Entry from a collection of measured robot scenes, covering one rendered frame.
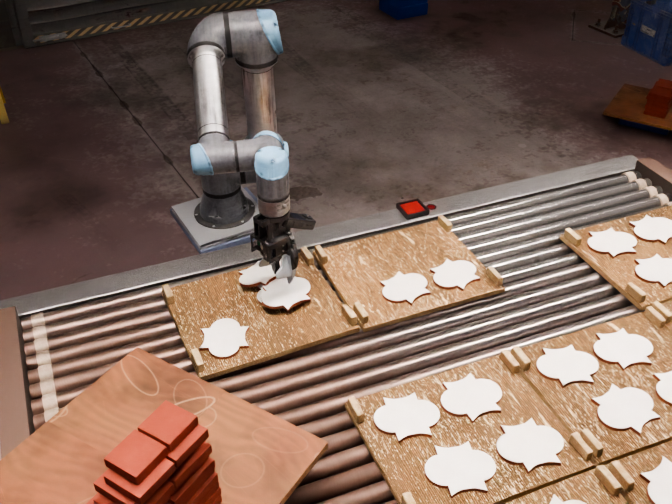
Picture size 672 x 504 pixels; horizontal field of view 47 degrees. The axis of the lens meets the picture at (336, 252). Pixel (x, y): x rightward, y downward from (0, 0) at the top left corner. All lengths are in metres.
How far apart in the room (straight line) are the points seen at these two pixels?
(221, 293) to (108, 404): 0.52
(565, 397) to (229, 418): 0.75
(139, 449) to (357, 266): 1.02
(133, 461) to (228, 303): 0.83
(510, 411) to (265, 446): 0.56
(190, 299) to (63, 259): 1.94
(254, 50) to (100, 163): 2.70
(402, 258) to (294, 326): 0.40
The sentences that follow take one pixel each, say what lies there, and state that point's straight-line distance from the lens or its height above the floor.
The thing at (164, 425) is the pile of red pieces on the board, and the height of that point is 1.26.
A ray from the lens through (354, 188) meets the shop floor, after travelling 4.22.
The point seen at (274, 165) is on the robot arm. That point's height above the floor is 1.36.
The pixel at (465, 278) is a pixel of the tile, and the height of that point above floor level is 0.95.
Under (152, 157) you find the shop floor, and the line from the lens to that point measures 4.64.
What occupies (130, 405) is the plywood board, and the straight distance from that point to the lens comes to 1.63.
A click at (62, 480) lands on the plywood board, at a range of 1.55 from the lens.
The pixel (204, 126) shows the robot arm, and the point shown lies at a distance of 1.87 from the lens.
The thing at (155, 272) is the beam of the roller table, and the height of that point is 0.91.
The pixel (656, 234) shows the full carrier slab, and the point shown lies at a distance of 2.38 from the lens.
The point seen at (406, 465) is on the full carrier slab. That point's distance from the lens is 1.62.
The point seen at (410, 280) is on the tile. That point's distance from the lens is 2.04.
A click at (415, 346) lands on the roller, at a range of 1.89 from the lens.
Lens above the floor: 2.21
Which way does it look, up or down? 36 degrees down
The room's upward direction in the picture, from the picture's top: straight up
